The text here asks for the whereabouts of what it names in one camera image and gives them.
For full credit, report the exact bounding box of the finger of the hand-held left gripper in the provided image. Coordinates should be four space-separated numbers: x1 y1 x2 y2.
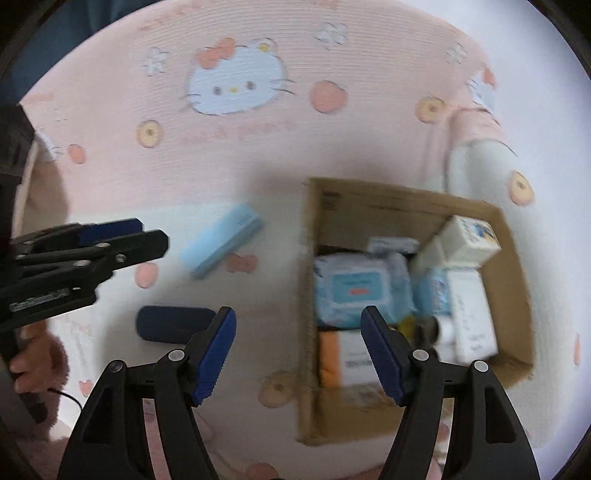
11 218 145 259
16 229 170 303

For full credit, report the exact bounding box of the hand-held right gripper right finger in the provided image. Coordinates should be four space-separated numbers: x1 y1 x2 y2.
360 305 541 480

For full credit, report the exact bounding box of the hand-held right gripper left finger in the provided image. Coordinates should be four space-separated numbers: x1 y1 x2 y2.
56 305 238 480

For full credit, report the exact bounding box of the orange and white box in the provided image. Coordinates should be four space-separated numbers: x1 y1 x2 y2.
318 329 393 388

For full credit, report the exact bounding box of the navy blue glasses case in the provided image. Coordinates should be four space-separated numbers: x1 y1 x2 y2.
135 305 217 344

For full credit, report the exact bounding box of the brown cardboard box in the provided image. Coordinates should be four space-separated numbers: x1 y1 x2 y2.
295 176 536 446

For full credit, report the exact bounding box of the blue wet wipes pack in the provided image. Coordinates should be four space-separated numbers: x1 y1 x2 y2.
313 251 416 328

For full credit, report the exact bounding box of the light blue rectangular box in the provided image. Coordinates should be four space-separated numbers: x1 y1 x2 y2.
179 203 266 280

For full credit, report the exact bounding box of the person's left forearm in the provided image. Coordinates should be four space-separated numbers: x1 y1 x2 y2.
14 337 75 444

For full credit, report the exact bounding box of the dark round container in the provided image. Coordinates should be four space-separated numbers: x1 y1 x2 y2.
416 318 440 344

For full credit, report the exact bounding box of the person's left hand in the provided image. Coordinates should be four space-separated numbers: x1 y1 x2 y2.
9 323 55 394

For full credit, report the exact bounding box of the light blue small packet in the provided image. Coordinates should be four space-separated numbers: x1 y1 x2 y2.
413 268 451 319

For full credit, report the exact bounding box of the white tall box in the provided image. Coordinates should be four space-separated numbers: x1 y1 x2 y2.
445 267 500 365

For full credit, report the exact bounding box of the white and blue flat packet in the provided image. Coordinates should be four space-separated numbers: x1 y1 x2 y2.
367 236 420 256

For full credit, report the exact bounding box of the cream box with cartoon print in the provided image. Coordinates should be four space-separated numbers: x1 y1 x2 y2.
410 215 502 278

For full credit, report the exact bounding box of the dark blue cloth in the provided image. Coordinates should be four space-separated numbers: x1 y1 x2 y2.
9 0 158 107

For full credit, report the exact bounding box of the pink printed blanket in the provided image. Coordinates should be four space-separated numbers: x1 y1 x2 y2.
14 0 583 480

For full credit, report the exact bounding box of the black cable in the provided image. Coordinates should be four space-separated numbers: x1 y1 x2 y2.
46 388 86 409

